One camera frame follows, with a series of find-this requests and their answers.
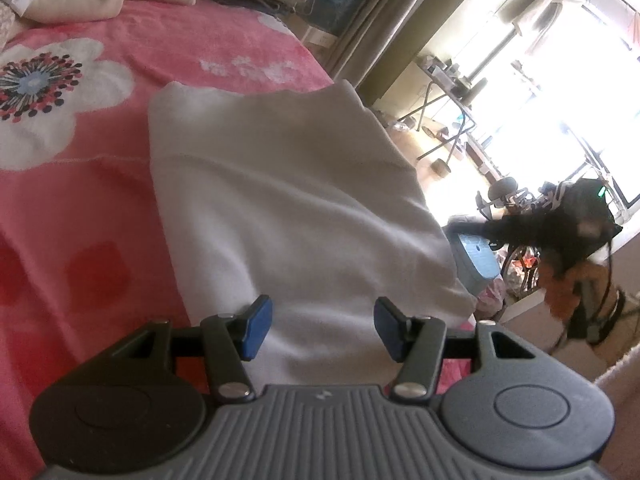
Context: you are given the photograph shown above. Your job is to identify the person's right hand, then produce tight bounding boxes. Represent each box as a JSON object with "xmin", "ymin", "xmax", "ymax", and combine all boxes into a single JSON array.
[{"xmin": 542, "ymin": 259, "xmax": 613, "ymax": 322}]

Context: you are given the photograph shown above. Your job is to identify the white bear outline sweatshirt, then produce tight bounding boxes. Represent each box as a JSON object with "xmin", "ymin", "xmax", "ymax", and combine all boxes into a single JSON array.
[{"xmin": 147, "ymin": 80, "xmax": 479, "ymax": 397}]

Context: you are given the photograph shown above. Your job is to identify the white water dispenser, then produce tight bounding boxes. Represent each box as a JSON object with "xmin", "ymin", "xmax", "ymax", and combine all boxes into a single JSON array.
[{"xmin": 299, "ymin": 10, "xmax": 342, "ymax": 52}]

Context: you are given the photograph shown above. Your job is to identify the pink floral blanket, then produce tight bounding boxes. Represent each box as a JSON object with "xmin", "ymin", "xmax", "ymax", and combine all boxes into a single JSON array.
[{"xmin": 0, "ymin": 0, "xmax": 482, "ymax": 480}]

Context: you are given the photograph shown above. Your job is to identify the hanging clothes at window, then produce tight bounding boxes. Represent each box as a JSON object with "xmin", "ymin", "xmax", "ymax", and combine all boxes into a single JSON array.
[{"xmin": 509, "ymin": 0, "xmax": 587, "ymax": 37}]

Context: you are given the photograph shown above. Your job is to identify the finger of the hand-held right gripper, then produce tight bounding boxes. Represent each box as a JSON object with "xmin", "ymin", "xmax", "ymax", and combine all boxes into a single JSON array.
[{"xmin": 446, "ymin": 214, "xmax": 507, "ymax": 242}]

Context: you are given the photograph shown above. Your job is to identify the metal folding table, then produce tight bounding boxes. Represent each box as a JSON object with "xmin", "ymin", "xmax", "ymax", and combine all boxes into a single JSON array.
[{"xmin": 414, "ymin": 54, "xmax": 489, "ymax": 162}]

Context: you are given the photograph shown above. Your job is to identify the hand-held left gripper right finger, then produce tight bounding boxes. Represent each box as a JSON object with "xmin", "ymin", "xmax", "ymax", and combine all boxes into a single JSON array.
[{"xmin": 373, "ymin": 296, "xmax": 539, "ymax": 403}]

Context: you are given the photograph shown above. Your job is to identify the bicycle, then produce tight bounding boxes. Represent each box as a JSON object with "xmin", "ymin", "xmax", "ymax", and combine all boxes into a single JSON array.
[{"xmin": 474, "ymin": 176, "xmax": 551, "ymax": 293}]

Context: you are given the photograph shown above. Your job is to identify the beige curtain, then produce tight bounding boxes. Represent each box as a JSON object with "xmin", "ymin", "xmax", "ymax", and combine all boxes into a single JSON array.
[{"xmin": 319, "ymin": 0, "xmax": 462, "ymax": 92}]

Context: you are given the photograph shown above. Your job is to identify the light blue bin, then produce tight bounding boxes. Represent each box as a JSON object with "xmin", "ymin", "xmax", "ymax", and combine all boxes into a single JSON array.
[{"xmin": 456, "ymin": 231, "xmax": 502, "ymax": 287}]

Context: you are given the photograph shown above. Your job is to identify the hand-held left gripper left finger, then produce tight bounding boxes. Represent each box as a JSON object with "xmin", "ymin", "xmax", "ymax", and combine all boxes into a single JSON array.
[{"xmin": 107, "ymin": 296, "xmax": 275, "ymax": 403}]

